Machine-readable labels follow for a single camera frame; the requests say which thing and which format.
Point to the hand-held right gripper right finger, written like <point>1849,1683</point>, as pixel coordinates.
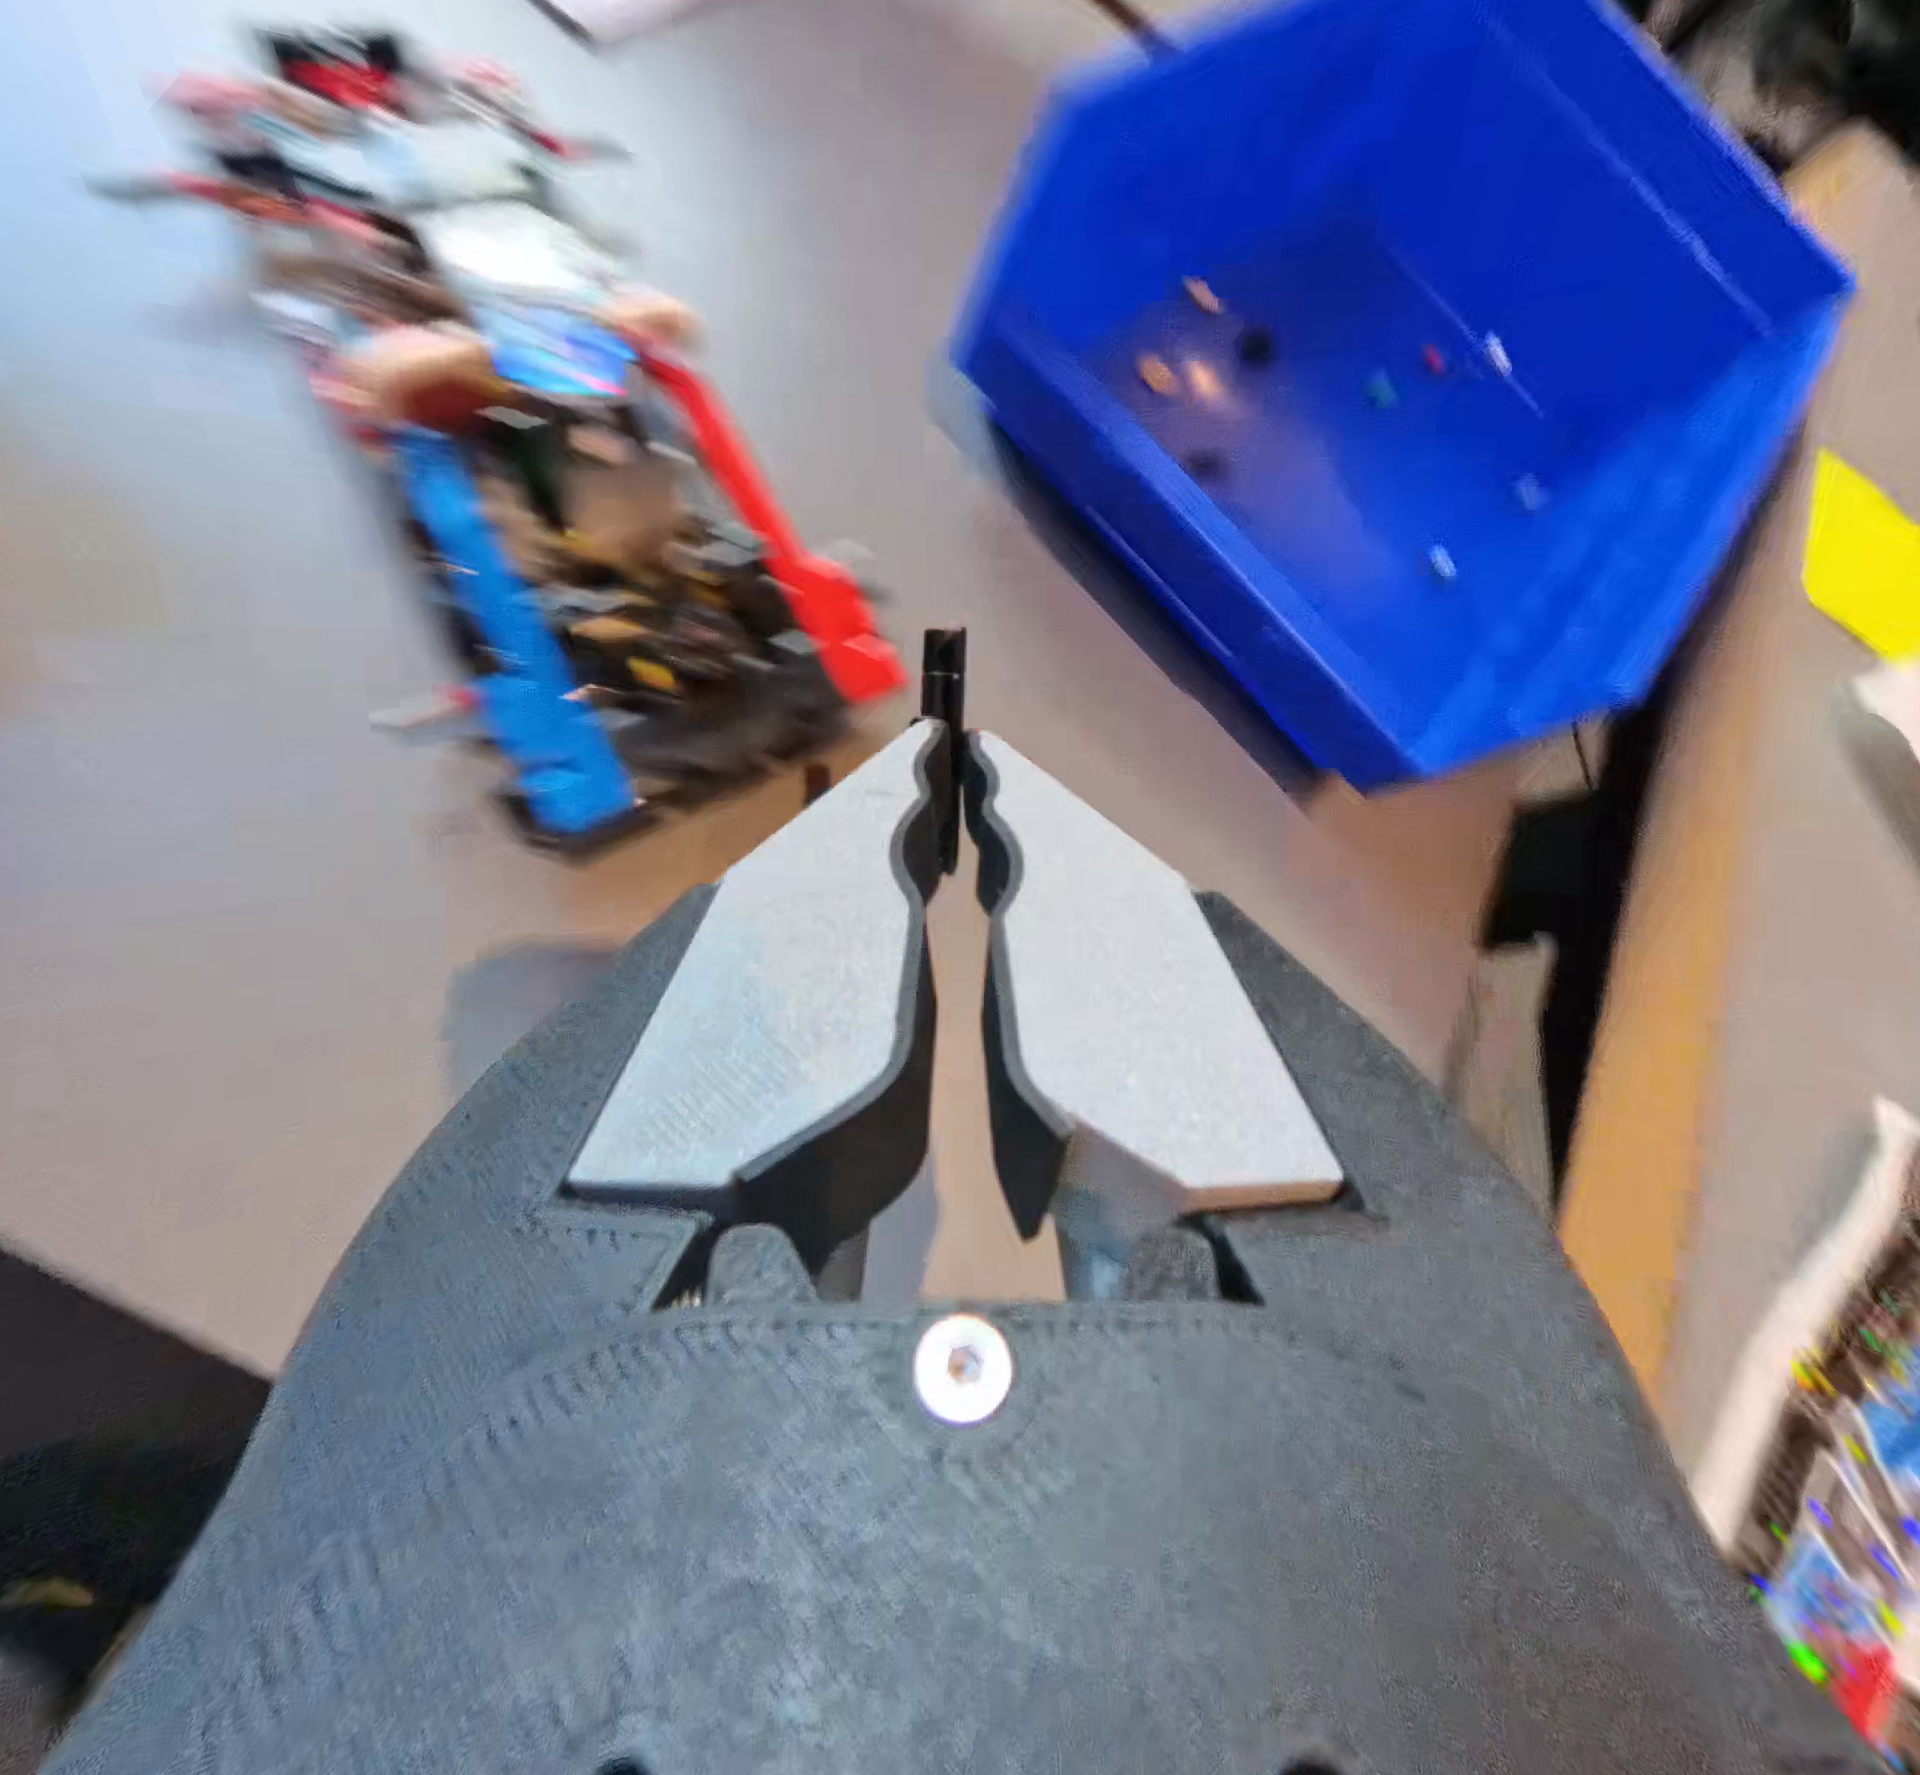
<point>1155,1026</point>

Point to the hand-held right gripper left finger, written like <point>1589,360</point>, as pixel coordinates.
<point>750,1039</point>

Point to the black brick assembly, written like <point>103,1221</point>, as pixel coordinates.
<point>946,696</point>

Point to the toy brick car chassis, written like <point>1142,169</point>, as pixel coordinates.
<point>525,606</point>

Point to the blue plastic bin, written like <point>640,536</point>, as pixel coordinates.
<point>1349,155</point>

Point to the grey desk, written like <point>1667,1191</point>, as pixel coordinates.
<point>225,756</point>

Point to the grey table with wooden edge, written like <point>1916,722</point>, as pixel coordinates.
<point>1680,904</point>

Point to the small coloured brick pieces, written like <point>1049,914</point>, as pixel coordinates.
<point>1201,381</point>

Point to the white printed paper sheets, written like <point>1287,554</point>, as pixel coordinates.
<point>1770,1384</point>

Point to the yellow flat object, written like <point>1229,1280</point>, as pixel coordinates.
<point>1868,560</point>

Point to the colourful sticker sheet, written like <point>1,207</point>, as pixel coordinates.
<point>1845,1580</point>

